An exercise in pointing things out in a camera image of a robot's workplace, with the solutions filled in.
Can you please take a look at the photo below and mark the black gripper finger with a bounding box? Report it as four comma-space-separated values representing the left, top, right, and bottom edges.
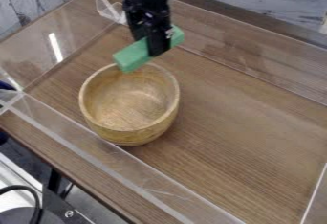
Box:
125, 11, 145, 41
144, 21, 173, 56

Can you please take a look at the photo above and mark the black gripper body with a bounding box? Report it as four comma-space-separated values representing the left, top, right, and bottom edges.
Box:
119, 0, 176, 31

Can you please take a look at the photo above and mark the green rectangular block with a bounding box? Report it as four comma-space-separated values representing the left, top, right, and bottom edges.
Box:
111, 26, 184, 73

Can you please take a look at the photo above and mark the brown wooden bowl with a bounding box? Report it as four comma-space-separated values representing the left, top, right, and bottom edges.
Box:
77, 64, 180, 146

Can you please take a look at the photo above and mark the black table leg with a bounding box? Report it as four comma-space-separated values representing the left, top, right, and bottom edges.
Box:
46, 169, 62, 193

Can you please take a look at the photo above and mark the clear acrylic corner bracket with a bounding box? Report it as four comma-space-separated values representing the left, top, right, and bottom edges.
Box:
94, 0, 126, 25

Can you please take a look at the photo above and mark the clear acrylic tray wall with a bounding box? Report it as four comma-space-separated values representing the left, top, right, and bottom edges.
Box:
0, 90, 245, 224

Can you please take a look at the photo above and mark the black cable loop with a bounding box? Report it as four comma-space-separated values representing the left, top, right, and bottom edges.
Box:
0, 184, 43, 224

